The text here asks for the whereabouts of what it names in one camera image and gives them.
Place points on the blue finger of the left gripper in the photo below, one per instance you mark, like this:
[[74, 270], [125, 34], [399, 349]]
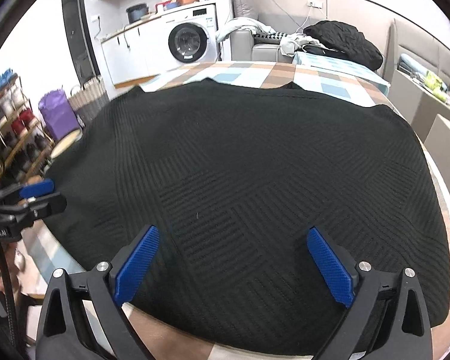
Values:
[[47, 205], [42, 188]]

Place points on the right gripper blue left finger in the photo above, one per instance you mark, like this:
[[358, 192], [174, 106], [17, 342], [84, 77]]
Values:
[[131, 264]]

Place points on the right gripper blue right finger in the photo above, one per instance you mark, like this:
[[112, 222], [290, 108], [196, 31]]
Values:
[[335, 264]]

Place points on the wooden shoe rack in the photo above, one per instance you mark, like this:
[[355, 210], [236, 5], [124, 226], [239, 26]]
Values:
[[25, 145]]

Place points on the woven two-tone laundry basket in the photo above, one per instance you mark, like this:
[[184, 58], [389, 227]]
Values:
[[88, 101]]

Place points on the black knitted sweater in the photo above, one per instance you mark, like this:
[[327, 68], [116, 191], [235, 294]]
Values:
[[234, 178]]

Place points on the purple bag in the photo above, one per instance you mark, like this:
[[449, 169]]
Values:
[[58, 114]]

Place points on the beige plastic trash bin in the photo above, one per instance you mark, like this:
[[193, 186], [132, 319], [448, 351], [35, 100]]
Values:
[[65, 143]]

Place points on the lime green toy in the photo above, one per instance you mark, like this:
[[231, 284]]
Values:
[[434, 83]]

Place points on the dark pot on counter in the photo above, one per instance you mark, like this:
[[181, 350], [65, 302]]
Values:
[[136, 12]]

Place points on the grey sofa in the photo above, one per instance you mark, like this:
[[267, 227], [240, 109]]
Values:
[[246, 46]]

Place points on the light blue pillow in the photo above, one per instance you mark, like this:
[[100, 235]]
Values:
[[410, 66]]

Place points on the black quilted jacket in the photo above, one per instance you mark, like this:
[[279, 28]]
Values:
[[347, 41]]

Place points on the white cabinet with wood counter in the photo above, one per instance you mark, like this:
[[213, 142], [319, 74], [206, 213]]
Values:
[[138, 51]]

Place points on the white grey clothes pile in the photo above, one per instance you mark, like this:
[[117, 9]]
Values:
[[288, 43]]

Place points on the plaid checkered bed sheet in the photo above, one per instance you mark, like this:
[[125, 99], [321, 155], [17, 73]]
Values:
[[44, 254]]

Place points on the white front-load washing machine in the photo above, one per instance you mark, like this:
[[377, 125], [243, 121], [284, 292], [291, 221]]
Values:
[[190, 35]]

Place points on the light blue plaid folded blanket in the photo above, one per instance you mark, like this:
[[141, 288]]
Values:
[[342, 66]]

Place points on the white wall power socket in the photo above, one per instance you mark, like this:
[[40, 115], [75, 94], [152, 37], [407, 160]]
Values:
[[316, 5]]

